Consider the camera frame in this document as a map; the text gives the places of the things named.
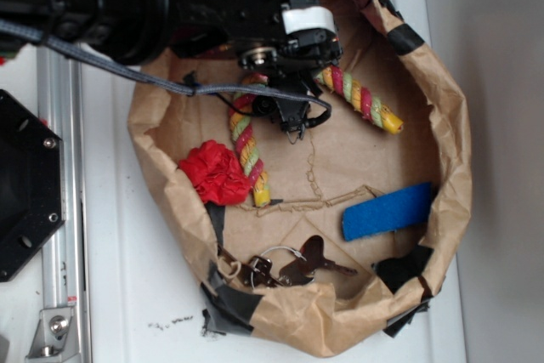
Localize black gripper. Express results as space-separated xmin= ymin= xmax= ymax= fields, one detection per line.
xmin=235 ymin=0 xmax=343 ymax=144

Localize brown keys on ring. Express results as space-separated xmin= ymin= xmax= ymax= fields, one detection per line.
xmin=218 ymin=235 xmax=358 ymax=289

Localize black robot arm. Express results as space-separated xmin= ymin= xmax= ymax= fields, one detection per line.
xmin=1 ymin=0 xmax=342 ymax=134

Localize crumpled red paper ball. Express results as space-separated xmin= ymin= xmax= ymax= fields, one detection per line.
xmin=178 ymin=140 xmax=251 ymax=206

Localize blue sponge block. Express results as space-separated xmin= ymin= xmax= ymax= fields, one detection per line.
xmin=342 ymin=182 xmax=433 ymax=241

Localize brown paper bag bin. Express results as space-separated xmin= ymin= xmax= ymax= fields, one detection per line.
xmin=127 ymin=0 xmax=472 ymax=357

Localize grey braided cable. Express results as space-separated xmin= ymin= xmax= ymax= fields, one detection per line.
xmin=0 ymin=19 xmax=333 ymax=129

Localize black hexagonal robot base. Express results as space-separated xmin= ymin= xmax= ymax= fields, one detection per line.
xmin=1 ymin=90 xmax=64 ymax=282

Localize multicolored twisted rope toy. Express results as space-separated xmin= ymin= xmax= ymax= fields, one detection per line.
xmin=229 ymin=66 xmax=404 ymax=207

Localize metal corner bracket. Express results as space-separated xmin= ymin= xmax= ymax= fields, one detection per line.
xmin=25 ymin=307 xmax=79 ymax=362

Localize aluminium extrusion rail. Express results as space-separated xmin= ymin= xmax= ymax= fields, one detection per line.
xmin=25 ymin=48 xmax=92 ymax=362

